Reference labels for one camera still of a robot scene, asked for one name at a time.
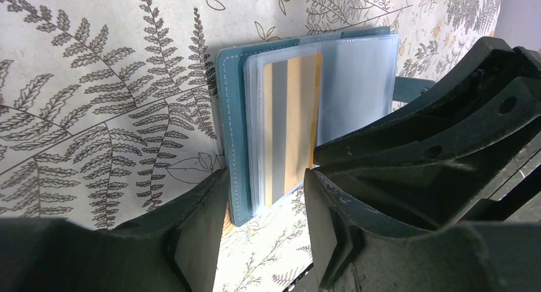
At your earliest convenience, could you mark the gold striped card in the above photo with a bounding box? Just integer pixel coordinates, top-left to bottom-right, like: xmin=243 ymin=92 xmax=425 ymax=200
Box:
xmin=263 ymin=53 xmax=322 ymax=207

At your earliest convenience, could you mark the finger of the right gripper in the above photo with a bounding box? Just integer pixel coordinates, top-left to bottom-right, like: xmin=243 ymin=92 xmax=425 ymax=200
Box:
xmin=373 ymin=37 xmax=540 ymax=126
xmin=319 ymin=77 xmax=540 ymax=230

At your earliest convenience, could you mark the blue leather card holder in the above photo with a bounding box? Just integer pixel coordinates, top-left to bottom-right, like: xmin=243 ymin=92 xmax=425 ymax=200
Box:
xmin=216 ymin=27 xmax=433 ymax=226

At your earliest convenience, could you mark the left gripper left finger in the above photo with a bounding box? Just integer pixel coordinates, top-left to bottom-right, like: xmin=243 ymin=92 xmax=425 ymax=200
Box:
xmin=1 ymin=169 xmax=229 ymax=291

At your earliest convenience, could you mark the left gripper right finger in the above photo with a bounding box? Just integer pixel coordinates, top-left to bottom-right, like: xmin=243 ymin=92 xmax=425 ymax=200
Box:
xmin=304 ymin=170 xmax=540 ymax=291

